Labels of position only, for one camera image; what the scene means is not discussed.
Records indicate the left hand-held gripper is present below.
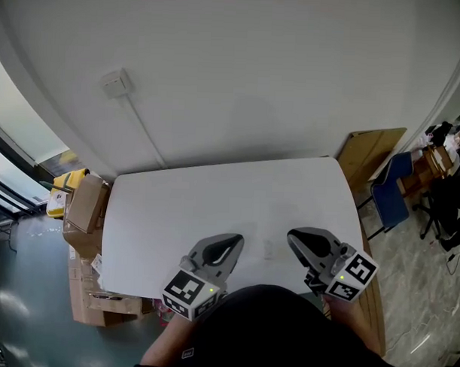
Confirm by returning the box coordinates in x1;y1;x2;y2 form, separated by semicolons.
160;232;245;323

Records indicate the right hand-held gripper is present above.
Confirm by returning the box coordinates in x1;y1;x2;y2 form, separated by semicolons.
285;226;380;304

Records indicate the person's right forearm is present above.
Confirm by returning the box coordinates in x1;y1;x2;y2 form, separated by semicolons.
319;293;385;359

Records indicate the person's left forearm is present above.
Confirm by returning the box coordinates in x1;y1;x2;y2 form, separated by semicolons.
139;310;205;367

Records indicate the wooden slatted bench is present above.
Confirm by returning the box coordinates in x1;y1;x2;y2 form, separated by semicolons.
354;217;392;357

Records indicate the person's black shirt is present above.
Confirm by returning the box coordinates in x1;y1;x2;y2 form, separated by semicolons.
133;280;413;367

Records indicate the blue chair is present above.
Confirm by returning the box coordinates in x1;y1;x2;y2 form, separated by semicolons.
358;150;416;242

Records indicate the low flat cardboard box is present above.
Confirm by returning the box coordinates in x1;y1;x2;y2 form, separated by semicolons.
65;248;156;331

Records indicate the large cardboard box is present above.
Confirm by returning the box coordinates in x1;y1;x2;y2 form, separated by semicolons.
60;210;106;260

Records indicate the wooden stand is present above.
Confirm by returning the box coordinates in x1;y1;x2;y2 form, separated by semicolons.
397;144;460;200

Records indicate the small cardboard box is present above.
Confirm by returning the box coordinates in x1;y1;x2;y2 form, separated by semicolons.
63;171;111;236

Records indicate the yellow plastic bin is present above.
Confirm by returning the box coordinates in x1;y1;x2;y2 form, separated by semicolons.
45;167;91;220

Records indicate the white wall cable conduit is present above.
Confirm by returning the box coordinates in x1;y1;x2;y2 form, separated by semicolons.
119;95;169;169

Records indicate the window frame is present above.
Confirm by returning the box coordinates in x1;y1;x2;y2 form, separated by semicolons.
0;117;72;228

